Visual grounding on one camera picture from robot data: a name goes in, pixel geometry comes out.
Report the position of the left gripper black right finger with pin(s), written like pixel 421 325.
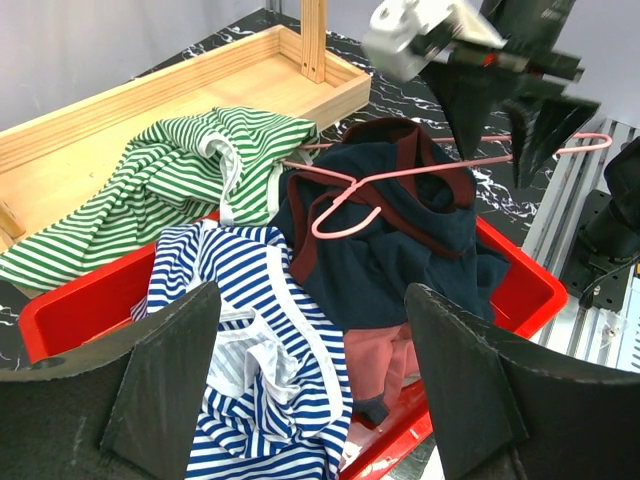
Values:
pixel 503 407

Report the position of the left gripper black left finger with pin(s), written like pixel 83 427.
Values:
pixel 122 407

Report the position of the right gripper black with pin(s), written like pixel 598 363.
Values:
pixel 472 83

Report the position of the red tank top grey trim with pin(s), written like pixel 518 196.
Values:
pixel 380 362

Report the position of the blue white striped tank top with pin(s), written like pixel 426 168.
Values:
pixel 277 401

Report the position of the navy maroon tank top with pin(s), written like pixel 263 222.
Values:
pixel 385 208

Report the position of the green white striped tank top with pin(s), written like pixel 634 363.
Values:
pixel 176 171

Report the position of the red plastic tray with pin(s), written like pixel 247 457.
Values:
pixel 100 302

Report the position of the wooden clothes rack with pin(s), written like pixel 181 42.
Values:
pixel 94 181

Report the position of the aluminium frame rail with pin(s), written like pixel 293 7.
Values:
pixel 600 322

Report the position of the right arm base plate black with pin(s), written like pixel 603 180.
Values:
pixel 604 244

